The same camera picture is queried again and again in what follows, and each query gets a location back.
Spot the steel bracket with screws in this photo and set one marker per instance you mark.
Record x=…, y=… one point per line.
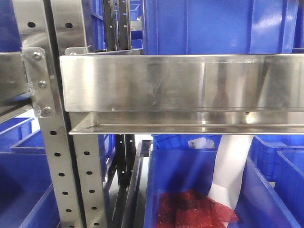
x=38, y=76

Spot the large blue bin upper shelf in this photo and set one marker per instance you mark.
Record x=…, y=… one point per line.
x=179, y=27

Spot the left steel shelf tray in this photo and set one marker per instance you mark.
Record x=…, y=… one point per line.
x=14, y=88

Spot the blue bin lower left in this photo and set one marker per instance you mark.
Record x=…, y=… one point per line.
x=27, y=198

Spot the stainless steel shelf tray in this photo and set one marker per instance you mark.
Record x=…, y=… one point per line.
x=226, y=94

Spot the blue bin lower right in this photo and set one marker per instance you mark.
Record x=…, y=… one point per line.
x=280, y=158

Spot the perforated steel upright post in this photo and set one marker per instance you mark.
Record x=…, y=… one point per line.
x=60, y=27

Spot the blue bin with red bag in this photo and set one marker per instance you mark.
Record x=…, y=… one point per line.
x=258, y=206

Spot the black perforated upright post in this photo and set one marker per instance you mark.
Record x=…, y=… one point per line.
x=117, y=24

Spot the red mesh bag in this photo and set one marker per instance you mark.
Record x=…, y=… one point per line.
x=192, y=209

